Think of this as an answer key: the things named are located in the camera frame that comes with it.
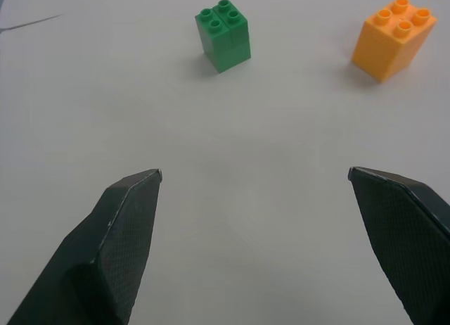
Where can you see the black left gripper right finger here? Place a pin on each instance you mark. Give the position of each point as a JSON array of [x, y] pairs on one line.
[[404, 230]]

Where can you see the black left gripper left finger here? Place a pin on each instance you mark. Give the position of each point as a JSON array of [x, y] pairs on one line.
[[116, 247]]

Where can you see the orange toy brick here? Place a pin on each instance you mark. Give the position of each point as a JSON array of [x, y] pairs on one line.
[[390, 43]]

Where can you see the green toy brick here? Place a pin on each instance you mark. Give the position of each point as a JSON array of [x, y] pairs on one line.
[[225, 40]]

